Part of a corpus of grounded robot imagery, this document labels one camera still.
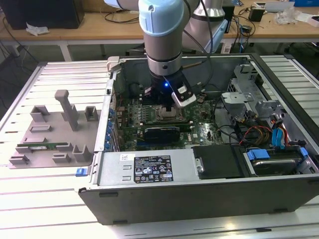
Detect CPU socket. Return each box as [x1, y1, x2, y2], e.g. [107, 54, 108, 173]
[154, 103, 185, 122]

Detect black graphics card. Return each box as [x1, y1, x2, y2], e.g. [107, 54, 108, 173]
[143, 125, 181, 144]

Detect green motherboard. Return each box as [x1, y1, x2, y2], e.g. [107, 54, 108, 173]
[113, 92, 226, 152]

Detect black plastic shroud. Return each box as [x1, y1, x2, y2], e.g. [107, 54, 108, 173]
[192, 145, 247, 180]

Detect silver power supply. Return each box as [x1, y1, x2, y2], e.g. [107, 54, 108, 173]
[92, 148, 200, 187]

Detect long wooden desk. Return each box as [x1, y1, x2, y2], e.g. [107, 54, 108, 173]
[0, 0, 319, 63]

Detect tall black box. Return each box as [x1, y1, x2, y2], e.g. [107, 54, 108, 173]
[223, 5, 235, 34]

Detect grey plastic part rack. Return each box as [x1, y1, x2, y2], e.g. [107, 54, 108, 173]
[8, 89, 101, 170]

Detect blue disk carrier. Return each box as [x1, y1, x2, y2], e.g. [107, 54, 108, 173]
[245, 146, 309, 176]

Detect open black PC case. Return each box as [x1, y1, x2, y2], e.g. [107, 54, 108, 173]
[74, 52, 319, 226]

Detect green RAM stick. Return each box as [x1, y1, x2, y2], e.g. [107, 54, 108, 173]
[17, 141, 71, 151]

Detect small black box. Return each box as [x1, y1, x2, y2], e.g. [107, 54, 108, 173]
[248, 6, 264, 22]

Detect hard disk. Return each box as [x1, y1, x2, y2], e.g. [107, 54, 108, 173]
[251, 159, 299, 176]

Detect large black box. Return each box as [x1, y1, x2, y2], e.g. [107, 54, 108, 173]
[0, 0, 85, 30]

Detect crumpled white paper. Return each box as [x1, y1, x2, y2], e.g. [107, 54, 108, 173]
[25, 21, 50, 36]

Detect clear plastic bag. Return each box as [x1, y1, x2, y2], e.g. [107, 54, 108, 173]
[275, 6, 299, 25]

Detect black office chair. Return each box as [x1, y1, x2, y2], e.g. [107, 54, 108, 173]
[286, 42, 319, 59]

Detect white flat box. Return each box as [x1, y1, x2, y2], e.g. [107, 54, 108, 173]
[296, 12, 319, 27]

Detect blue box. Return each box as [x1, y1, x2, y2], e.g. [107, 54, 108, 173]
[294, 0, 319, 7]

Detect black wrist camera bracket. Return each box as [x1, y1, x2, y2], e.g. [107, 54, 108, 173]
[163, 74, 187, 93]

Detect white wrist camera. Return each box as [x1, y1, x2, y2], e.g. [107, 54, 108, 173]
[171, 86, 197, 108]

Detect silver metal drive bracket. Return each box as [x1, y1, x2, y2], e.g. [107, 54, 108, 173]
[254, 100, 287, 140]
[220, 91, 255, 118]

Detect black cable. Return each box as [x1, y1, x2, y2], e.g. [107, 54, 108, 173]
[217, 125, 242, 145]

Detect red yellow black power wires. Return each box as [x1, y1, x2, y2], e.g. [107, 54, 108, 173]
[233, 111, 273, 148]

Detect blue flat data cable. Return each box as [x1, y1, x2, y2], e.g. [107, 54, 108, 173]
[271, 119, 289, 150]

